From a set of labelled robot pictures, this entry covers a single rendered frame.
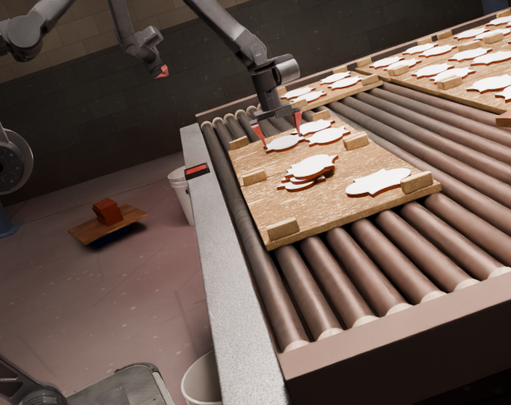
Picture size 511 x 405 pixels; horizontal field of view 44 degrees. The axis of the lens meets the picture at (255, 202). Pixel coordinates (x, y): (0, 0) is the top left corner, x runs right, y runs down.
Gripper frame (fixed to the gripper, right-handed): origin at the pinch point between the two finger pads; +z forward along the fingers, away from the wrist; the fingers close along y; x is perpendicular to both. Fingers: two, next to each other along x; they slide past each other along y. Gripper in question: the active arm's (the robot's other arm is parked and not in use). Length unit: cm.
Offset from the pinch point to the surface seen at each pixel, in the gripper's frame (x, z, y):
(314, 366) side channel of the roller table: 107, 2, 13
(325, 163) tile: 35.0, 0.4, -5.1
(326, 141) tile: 9.3, 2.1, -10.4
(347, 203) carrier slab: 56, 3, -4
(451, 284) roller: 93, 6, -9
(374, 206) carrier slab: 61, 4, -8
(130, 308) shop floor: -144, 95, 94
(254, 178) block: 22.8, 1.8, 11.1
